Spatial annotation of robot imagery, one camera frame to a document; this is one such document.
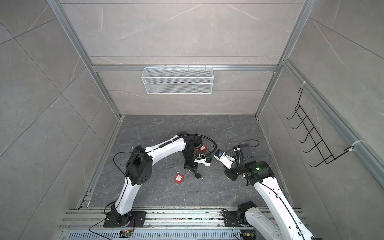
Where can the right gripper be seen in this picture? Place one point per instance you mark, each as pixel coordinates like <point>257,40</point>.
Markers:
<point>233,175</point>

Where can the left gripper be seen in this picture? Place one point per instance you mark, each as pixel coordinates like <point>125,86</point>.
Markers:
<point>193,166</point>

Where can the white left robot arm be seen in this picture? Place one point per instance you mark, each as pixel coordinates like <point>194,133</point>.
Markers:
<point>196,149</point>

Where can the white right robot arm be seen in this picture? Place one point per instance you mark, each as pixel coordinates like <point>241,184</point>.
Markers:
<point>286,225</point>

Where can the small red padlock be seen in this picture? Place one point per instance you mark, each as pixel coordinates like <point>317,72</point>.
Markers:
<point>203,148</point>

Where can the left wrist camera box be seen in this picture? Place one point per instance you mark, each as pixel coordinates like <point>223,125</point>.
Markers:
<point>203,159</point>

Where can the red padlock with key ring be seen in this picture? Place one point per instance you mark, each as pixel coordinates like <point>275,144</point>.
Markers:
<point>178,179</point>

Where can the black wire hook rack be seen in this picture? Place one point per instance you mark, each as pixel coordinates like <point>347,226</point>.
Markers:
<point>314,136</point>

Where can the white wire mesh basket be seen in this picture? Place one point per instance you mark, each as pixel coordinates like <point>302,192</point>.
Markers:
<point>178,80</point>

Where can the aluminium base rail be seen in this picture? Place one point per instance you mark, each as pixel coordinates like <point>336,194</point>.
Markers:
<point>198,223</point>

